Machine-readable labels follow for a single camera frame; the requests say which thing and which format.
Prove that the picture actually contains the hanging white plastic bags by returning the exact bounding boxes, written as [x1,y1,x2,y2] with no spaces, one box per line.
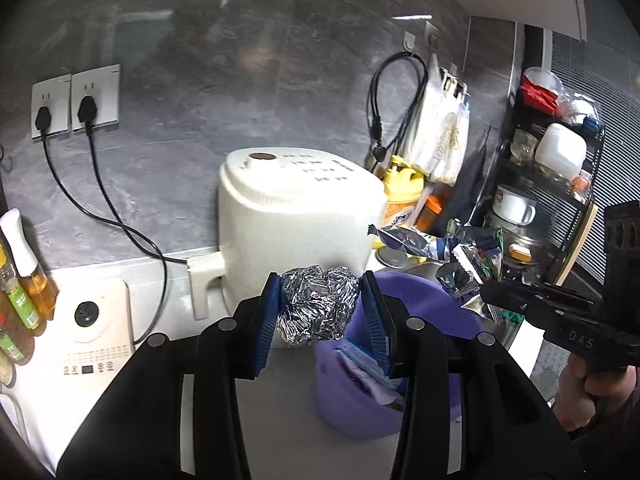
[400,52,473,186]

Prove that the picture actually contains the person's right hand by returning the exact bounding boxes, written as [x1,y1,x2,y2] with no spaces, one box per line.
[552,360,640,433]

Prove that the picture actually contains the black dish rack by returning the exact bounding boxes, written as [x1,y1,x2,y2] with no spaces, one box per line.
[492,65,606,286]

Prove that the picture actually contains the round metal lid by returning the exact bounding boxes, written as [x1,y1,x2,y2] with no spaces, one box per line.
[375,246,416,268]

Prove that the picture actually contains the white plastic jug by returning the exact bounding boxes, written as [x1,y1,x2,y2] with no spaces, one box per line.
[535,122,588,181]

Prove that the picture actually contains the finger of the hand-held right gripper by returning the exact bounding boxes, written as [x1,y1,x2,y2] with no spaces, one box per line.
[479,280,601,331]

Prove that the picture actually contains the green label oil bottle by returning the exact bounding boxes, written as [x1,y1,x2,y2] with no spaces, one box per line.
[0,245,43,331]

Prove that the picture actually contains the white enamel mug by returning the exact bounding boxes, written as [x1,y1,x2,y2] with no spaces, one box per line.
[492,184,538,226]

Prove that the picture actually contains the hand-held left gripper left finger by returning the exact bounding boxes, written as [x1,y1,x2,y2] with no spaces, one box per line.
[56,271,282,480]

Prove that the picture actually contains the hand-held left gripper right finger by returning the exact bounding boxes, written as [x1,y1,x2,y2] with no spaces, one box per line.
[360,270,586,480]

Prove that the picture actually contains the beige induction cooker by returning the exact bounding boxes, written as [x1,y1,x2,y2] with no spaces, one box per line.
[37,277,137,378]

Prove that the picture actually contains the orange lid jar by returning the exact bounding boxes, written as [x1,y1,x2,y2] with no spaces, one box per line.
[415,195,443,233]

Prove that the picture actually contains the wooden board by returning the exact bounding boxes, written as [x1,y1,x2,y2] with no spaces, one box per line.
[555,205,600,286]

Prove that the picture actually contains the purple plastic bucket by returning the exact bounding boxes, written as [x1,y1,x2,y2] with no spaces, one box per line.
[314,270,486,441]

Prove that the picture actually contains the glass jar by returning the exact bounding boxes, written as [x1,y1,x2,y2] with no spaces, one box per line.
[510,128,538,166]

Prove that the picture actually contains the yellow detergent bottle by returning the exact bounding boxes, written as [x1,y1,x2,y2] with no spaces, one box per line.
[375,154,431,228]

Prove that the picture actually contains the white air fryer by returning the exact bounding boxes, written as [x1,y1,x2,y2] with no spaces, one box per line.
[187,147,390,348]

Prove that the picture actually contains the grey wall socket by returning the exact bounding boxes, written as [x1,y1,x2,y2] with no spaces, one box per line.
[70,64,122,133]
[31,74,72,140]

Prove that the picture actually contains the white cap oil spray bottle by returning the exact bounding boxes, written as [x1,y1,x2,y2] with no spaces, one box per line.
[0,208,58,321]

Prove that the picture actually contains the clear plastic container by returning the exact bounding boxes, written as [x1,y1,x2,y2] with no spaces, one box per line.
[522,66,563,92]

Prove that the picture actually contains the metal pot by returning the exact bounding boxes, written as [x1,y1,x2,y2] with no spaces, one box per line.
[482,215,551,266]

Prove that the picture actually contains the foil ball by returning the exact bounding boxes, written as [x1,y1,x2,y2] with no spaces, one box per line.
[276,263,361,347]

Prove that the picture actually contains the black air fryer power cable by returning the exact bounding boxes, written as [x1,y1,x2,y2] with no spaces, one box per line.
[34,105,193,265]

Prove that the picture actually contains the black hanging cloth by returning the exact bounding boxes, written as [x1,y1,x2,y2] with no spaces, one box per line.
[450,127,501,226]

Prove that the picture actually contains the silver foil snack wrapper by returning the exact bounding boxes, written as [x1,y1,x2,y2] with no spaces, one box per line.
[367,219,506,321]

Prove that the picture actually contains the black cooker power cable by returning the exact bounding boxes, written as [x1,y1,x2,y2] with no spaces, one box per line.
[76,95,171,358]

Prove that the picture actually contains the hanging black cable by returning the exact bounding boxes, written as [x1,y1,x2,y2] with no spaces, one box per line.
[367,51,428,161]

